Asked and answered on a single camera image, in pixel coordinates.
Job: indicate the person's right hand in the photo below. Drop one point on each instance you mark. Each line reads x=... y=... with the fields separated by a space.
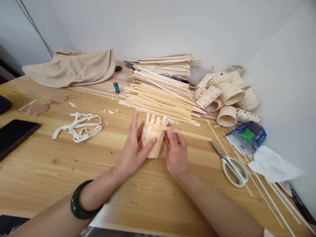
x=177 y=155

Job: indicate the thin-rimmed eyeglasses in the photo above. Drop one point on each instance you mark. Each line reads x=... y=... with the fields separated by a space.
x=40 y=105

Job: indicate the dark rounded object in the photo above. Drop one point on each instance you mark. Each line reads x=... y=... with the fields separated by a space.
x=4 y=105

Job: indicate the black smartphone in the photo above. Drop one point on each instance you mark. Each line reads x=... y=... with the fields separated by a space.
x=14 y=135

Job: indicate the unfinished woven strip basket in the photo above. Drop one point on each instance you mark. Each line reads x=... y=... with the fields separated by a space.
x=155 y=133

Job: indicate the pile of flat wooden strips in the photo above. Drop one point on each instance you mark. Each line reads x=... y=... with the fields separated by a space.
x=160 y=91

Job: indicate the white tissue paper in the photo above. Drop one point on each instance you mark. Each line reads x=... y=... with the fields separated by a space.
x=271 y=165

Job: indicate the person's left hand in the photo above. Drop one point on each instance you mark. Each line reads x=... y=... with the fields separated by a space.
x=130 y=153

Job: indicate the long wooden strip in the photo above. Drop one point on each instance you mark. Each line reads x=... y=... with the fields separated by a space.
x=195 y=135

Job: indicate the bundle of thin wooden sticks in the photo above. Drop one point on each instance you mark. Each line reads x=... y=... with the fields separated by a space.
x=269 y=195

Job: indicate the blue plastic package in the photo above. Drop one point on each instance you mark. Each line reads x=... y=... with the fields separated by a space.
x=249 y=135

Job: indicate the beige cloth hat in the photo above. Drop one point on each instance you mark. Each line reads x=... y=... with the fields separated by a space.
x=74 y=68

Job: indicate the heap of finished woven baskets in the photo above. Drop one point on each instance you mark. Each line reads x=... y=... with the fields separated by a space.
x=229 y=96

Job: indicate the green thread spool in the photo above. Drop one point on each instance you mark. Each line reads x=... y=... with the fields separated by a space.
x=116 y=87

